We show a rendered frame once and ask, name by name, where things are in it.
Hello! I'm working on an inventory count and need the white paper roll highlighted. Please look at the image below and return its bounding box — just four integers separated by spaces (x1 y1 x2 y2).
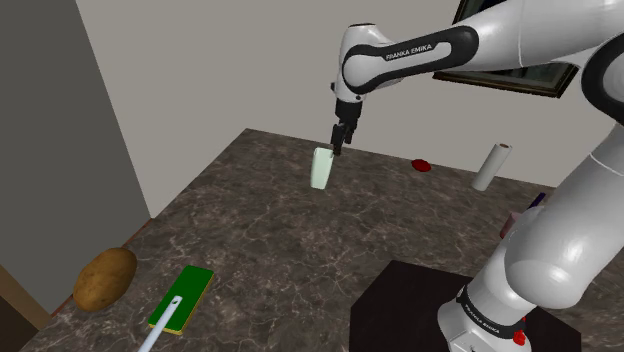
470 141 514 193

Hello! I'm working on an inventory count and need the brown potato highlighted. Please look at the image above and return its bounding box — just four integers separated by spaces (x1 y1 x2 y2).
71 246 139 314

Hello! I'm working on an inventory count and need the dark robot stand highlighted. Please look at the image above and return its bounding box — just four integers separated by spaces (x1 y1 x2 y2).
348 259 583 352

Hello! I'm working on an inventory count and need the pale green cup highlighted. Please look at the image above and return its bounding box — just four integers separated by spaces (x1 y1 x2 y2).
309 147 336 191

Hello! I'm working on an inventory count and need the dark framed wall picture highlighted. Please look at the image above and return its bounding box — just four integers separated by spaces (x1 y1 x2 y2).
432 0 581 100

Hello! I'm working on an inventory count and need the green scrubber with white handle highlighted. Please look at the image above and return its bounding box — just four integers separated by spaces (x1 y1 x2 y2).
137 264 216 352

